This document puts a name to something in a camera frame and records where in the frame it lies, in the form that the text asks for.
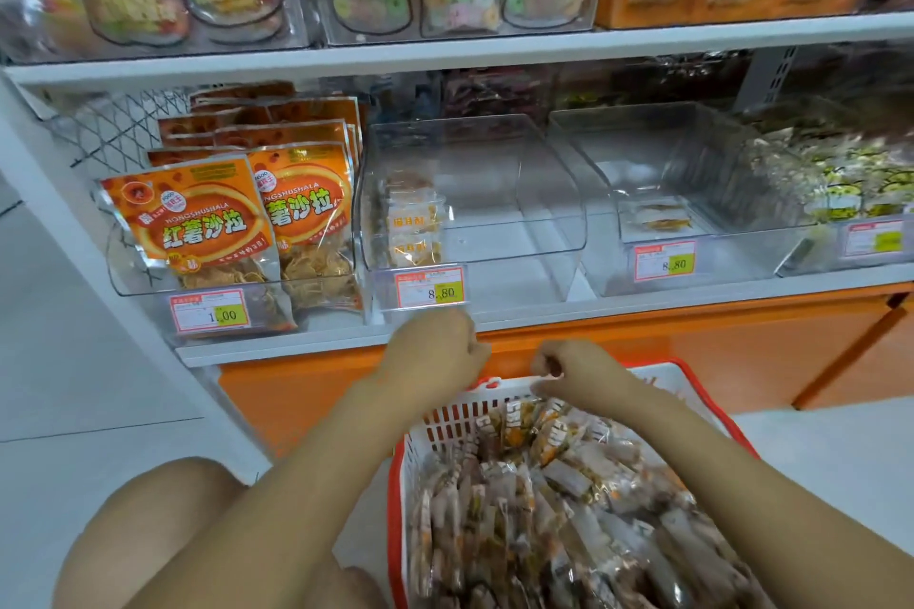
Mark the person's left forearm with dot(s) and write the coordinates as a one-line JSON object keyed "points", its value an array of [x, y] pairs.
{"points": [[272, 530]]}

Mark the person's left hand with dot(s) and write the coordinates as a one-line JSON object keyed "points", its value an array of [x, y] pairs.
{"points": [[429, 359]]}

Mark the white yellow price tag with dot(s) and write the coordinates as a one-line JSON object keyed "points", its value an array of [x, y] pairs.
{"points": [[429, 288], [664, 261], [209, 312], [873, 238]]}

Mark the person's right hand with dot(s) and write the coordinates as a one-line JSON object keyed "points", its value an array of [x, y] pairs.
{"points": [[586, 376]]}

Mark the small yellow wrapped snack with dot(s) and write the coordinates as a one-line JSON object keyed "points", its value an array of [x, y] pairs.
{"points": [[660, 219]]}

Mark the white red-rimmed shopping basket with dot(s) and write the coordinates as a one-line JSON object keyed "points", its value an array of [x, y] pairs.
{"points": [[443, 423]]}

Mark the stack of orange packets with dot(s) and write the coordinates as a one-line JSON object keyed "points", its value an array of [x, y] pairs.
{"points": [[193, 223]]}

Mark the white snack shelf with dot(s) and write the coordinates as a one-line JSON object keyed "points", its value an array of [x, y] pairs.
{"points": [[500, 49]]}

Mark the pile of small brown snacks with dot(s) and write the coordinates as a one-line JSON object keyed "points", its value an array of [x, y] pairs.
{"points": [[571, 516]]}

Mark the yellow hamster snack packets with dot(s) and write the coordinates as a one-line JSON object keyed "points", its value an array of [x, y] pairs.
{"points": [[857, 173]]}

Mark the person's right forearm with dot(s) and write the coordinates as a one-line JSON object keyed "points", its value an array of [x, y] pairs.
{"points": [[786, 516]]}

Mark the orange shelf base panel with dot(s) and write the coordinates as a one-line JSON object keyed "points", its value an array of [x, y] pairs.
{"points": [[800, 345]]}

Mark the row of clear snacks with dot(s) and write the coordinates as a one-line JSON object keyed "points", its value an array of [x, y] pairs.
{"points": [[414, 223]]}

